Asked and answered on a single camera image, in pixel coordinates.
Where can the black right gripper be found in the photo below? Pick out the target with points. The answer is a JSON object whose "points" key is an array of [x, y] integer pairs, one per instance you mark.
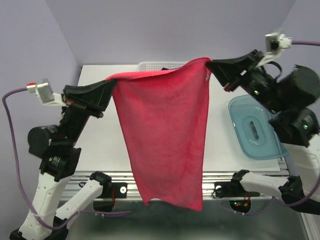
{"points": [[230, 69]]}

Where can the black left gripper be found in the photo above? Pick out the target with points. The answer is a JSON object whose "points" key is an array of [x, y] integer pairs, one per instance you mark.
{"points": [[95, 96]]}

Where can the pink microfiber towel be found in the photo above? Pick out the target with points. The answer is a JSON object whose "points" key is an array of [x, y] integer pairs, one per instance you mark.
{"points": [[163, 116]]}

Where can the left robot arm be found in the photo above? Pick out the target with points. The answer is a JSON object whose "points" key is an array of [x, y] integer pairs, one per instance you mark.
{"points": [[55, 145]]}

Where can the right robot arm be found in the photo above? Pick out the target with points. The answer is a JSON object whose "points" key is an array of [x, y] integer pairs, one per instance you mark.
{"points": [[295, 124]]}

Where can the teal translucent plastic tray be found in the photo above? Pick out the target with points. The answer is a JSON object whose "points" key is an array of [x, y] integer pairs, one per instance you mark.
{"points": [[255, 135]]}

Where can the purple towel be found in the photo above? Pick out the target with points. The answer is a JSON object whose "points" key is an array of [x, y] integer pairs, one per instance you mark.
{"points": [[165, 69]]}

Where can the white perforated plastic basket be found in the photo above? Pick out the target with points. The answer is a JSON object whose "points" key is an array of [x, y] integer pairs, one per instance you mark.
{"points": [[158, 65]]}

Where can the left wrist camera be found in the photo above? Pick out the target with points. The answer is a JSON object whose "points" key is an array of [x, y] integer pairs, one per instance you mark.
{"points": [[42, 89]]}

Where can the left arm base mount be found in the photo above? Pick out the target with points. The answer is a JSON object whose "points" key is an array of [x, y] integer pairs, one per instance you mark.
{"points": [[107, 200]]}

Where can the aluminium table edge rail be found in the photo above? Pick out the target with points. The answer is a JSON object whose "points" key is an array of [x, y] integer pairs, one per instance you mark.
{"points": [[179, 187]]}

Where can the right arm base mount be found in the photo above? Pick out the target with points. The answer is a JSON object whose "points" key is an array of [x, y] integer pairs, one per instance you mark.
{"points": [[239, 199]]}

